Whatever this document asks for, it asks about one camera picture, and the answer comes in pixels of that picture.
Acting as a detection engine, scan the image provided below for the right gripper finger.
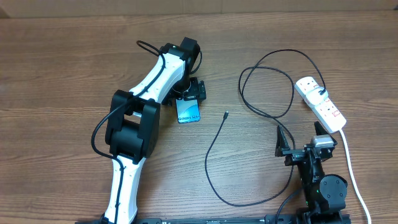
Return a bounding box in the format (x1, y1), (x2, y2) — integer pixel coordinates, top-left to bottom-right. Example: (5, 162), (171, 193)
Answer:
(314, 121), (328, 136)
(275, 126), (290, 157)

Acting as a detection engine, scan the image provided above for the blue Samsung Galaxy smartphone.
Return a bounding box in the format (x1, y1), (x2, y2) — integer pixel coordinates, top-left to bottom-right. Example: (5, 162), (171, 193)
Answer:
(176, 100), (200, 124)

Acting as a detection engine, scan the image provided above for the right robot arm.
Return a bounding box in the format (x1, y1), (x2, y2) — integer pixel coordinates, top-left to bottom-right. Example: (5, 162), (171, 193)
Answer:
(274, 121), (351, 223)

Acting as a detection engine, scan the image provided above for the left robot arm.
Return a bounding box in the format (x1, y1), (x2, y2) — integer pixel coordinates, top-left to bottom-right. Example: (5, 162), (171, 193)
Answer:
(92, 37), (206, 223)

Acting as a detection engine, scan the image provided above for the white charger plug adapter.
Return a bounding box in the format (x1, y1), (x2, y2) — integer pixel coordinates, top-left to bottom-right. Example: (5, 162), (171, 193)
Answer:
(305, 86), (328, 108)

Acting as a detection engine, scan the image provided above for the white power strip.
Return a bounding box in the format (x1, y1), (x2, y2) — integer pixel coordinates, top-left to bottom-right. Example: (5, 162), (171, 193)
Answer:
(295, 77), (346, 134)

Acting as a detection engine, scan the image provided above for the white power strip cord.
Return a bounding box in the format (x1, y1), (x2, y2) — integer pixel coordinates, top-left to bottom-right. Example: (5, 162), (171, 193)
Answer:
(338, 128), (373, 224)

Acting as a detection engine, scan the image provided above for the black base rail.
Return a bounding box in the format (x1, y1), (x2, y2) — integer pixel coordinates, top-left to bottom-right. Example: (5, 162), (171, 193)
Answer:
(74, 213), (352, 224)

